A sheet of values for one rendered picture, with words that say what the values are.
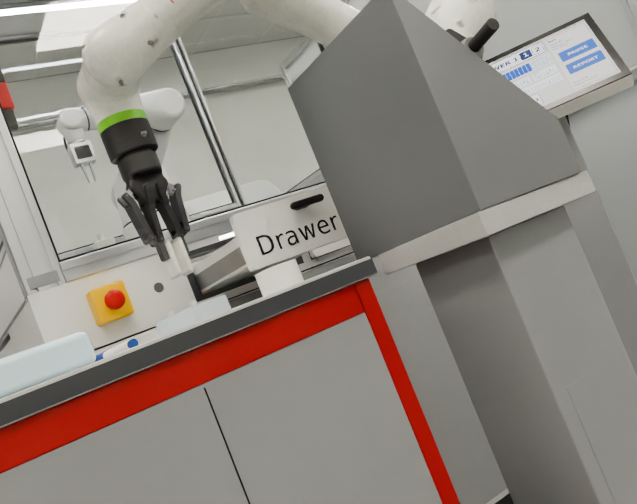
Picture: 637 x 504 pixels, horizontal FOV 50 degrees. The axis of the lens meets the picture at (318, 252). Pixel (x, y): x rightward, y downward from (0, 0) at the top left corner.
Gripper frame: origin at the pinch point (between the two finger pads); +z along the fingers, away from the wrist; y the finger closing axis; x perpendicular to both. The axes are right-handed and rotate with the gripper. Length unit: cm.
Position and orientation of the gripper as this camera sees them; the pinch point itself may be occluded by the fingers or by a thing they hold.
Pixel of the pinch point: (176, 258)
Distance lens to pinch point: 129.1
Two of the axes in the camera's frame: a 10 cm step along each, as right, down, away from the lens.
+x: 6.7, -3.1, -6.8
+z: 3.8, 9.2, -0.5
